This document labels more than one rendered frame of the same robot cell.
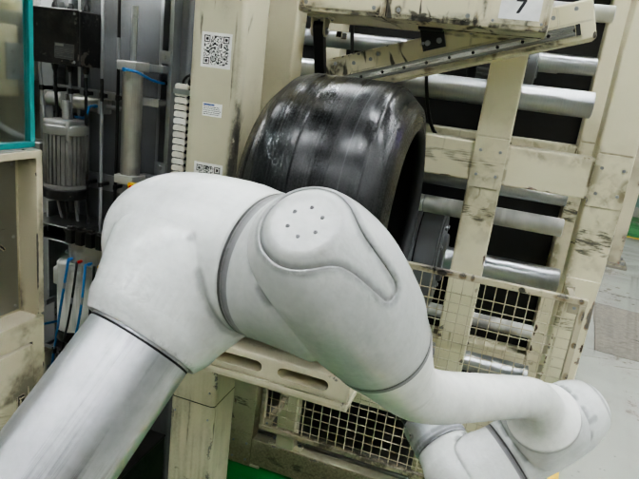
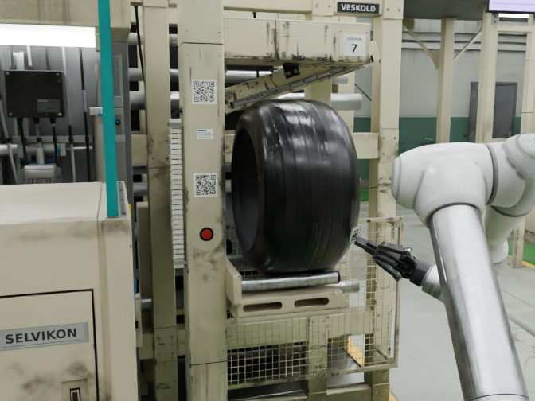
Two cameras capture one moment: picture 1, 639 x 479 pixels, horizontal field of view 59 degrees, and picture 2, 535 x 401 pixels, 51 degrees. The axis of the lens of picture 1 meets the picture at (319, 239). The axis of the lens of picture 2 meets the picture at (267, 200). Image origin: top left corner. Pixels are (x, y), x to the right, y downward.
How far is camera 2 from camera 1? 1.09 m
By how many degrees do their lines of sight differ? 32
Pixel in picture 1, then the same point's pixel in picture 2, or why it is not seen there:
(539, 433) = (497, 253)
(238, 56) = (221, 94)
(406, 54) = (275, 82)
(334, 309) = not seen: outside the picture
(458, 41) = (306, 70)
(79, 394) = (478, 231)
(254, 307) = (514, 182)
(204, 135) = (201, 153)
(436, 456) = not seen: hidden behind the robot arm
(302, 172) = (317, 159)
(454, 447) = not seen: hidden behind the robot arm
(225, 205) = (478, 149)
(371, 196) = (355, 165)
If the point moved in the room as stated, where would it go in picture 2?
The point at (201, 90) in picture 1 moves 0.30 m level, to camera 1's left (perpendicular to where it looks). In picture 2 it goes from (194, 121) to (97, 122)
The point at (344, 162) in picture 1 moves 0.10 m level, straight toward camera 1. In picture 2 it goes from (338, 149) to (360, 150)
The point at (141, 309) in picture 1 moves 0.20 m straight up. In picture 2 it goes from (475, 195) to (482, 91)
